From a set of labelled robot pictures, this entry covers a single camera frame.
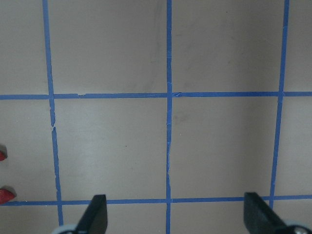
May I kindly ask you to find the red strawberry one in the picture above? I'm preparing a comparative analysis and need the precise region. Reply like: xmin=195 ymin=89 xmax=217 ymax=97
xmin=0 ymin=151 xmax=7 ymax=161

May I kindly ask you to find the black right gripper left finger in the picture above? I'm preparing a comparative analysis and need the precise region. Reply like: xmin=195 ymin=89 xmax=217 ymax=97
xmin=74 ymin=195 xmax=108 ymax=234

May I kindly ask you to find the red strawberry three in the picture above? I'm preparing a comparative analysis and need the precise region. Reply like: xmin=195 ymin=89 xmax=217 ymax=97
xmin=0 ymin=189 xmax=15 ymax=205

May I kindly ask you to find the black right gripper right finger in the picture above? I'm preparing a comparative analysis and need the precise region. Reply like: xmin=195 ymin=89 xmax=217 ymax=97
xmin=244 ymin=192 xmax=290 ymax=234

